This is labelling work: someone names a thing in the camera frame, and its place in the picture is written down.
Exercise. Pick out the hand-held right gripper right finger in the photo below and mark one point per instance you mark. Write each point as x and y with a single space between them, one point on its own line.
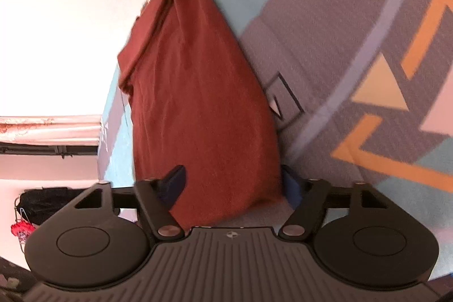
292 189

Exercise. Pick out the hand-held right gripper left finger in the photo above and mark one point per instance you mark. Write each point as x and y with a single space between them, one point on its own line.
174 181

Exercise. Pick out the dark red sweater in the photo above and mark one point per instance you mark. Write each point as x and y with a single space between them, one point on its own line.
198 104

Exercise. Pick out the black hanging cloth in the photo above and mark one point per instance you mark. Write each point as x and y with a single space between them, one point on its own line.
46 201

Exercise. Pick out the beige patterned curtain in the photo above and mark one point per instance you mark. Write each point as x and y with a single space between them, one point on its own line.
46 128

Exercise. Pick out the red hanging ornament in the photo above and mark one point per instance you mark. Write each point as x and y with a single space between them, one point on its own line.
22 229

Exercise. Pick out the blue grey printed bed sheet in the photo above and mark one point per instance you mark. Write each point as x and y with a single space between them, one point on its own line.
336 22

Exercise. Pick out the dark window frame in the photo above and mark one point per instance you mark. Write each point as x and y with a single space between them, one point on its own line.
42 149

